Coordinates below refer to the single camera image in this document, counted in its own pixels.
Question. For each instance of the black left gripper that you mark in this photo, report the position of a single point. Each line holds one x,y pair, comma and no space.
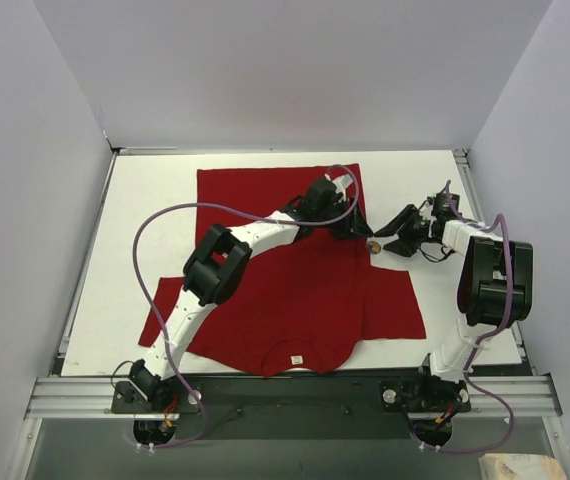
347,223

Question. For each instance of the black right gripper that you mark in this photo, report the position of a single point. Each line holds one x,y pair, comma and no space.
412,232

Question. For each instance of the round painted brooch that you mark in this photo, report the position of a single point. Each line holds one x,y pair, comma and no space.
374,247

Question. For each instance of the red t-shirt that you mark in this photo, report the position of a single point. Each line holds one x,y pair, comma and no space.
306,305

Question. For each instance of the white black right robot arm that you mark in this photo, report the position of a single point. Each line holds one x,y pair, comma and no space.
495,289

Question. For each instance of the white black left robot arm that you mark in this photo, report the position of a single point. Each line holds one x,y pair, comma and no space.
214,270

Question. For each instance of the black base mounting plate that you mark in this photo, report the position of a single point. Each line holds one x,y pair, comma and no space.
384,391

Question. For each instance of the beige foam block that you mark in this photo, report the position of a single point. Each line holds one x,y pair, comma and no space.
501,466

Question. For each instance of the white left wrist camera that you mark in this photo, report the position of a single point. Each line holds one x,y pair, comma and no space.
341,183

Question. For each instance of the aluminium table edge rail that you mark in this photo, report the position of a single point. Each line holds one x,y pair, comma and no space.
137,150

